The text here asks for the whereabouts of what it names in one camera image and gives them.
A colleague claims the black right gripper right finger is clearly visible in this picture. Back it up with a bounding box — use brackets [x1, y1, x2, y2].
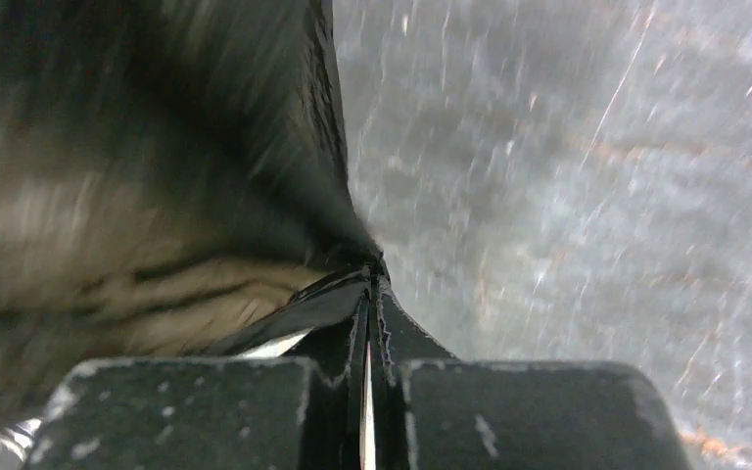
[370, 279, 690, 469]

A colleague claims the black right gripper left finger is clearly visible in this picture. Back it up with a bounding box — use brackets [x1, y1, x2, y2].
[25, 273, 369, 469]

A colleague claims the black plastic trash bag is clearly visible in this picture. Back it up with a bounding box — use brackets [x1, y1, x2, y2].
[0, 1, 381, 427]

